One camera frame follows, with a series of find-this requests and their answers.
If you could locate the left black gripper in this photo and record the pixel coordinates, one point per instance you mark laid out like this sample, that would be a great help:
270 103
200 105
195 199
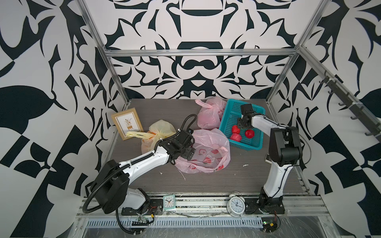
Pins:
189 152

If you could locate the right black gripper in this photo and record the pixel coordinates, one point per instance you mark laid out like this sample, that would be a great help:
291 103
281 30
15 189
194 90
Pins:
239 123

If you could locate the round red apple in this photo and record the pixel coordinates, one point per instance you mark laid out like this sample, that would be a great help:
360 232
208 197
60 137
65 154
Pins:
249 134

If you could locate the teal plastic basket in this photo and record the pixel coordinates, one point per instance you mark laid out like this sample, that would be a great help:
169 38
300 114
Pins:
243 138

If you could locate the large pink plastic bag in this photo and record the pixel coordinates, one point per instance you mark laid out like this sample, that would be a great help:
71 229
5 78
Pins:
212 153

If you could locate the small pink plastic bag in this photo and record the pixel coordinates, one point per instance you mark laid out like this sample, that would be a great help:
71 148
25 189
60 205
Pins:
211 113

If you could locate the red textured fruit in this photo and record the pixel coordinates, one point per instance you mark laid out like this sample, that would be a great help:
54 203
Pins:
236 137

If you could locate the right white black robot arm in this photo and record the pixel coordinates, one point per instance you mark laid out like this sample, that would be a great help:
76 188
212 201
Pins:
284 152

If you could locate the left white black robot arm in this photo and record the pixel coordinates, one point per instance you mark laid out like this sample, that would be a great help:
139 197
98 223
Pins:
111 188

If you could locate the yellow plastic bag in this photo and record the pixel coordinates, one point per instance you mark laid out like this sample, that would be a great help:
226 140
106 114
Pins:
157 131

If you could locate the grey calculator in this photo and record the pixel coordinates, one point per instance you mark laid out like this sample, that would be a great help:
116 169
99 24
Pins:
268 159

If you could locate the small teal square clock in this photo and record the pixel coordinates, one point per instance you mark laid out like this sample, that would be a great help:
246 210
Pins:
169 202

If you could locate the round silver alarm clock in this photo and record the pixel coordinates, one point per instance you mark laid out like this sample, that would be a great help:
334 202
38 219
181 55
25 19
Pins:
236 205

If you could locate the left circuit board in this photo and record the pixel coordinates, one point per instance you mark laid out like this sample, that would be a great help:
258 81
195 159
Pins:
141 221

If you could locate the circuit board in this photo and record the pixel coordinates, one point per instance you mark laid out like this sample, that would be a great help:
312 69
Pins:
271 226
141 221

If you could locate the right circuit board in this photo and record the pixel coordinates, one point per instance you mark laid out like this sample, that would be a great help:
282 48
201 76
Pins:
271 226

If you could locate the wooden picture frame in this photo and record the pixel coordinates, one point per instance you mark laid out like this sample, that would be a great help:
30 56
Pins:
127 121

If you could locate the white slotted cable duct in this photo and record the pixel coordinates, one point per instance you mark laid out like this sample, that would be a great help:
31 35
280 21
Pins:
181 222

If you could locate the wall hook rail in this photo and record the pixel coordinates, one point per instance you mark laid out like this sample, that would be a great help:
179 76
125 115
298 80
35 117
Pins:
349 101

